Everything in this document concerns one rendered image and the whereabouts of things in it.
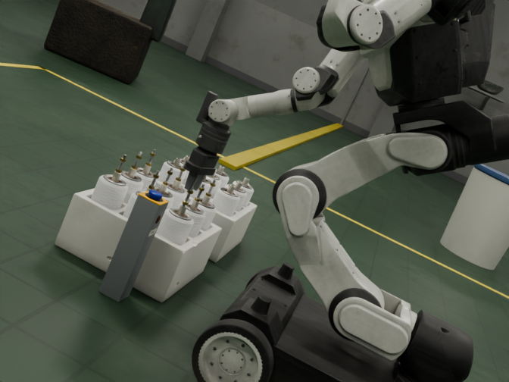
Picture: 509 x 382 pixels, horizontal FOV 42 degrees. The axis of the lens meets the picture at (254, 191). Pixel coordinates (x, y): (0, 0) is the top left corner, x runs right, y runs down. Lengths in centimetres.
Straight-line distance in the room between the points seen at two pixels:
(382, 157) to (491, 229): 328
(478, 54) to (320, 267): 67
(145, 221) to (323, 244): 49
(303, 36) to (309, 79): 961
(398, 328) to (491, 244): 325
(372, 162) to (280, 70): 982
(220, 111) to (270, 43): 967
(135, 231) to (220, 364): 45
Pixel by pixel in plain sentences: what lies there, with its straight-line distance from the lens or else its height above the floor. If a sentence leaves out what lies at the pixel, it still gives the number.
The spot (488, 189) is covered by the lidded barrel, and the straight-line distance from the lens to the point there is 490.
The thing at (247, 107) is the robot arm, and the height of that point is 63.
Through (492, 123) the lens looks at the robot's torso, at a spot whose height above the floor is 88.
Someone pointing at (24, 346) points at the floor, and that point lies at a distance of 161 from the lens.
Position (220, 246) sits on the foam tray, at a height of 7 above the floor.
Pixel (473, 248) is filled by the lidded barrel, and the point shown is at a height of 10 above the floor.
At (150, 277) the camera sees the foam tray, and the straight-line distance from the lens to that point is 202.
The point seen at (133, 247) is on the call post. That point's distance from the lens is 188.
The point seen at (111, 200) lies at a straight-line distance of 207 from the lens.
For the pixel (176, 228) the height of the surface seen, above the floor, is 22.
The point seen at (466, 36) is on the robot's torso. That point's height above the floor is 104.
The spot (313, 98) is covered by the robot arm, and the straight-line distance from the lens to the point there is 187.
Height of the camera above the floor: 84
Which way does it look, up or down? 12 degrees down
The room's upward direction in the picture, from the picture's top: 25 degrees clockwise
